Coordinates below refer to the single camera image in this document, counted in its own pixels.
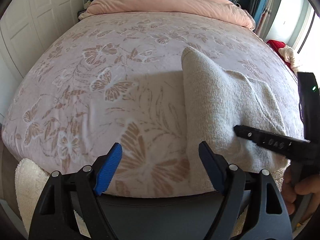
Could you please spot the person's right hand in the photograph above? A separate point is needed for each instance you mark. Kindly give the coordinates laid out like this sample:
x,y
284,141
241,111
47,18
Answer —
x,y
310,185

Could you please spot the pink butterfly bedspread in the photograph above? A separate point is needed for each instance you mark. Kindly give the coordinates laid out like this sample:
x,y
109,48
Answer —
x,y
119,78

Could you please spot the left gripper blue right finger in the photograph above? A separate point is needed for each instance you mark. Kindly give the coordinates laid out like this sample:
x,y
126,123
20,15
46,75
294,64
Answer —
x,y
267,216

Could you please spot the cream knit sweater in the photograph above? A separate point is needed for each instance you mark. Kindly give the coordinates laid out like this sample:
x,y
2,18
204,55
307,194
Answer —
x,y
216,100

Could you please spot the peach folded duvet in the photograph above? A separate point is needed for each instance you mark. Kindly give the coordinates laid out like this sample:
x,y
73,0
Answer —
x,y
223,10

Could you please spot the red fabric item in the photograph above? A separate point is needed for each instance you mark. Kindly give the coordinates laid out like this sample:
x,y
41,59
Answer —
x,y
276,45

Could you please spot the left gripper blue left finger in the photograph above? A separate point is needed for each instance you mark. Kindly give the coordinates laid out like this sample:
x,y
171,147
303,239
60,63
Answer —
x,y
54,216

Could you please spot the white panelled wardrobe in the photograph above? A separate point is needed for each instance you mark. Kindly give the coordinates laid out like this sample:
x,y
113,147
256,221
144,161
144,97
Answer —
x,y
28,28

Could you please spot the cream cloth by window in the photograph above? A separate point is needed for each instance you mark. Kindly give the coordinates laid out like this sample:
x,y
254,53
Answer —
x,y
291,57

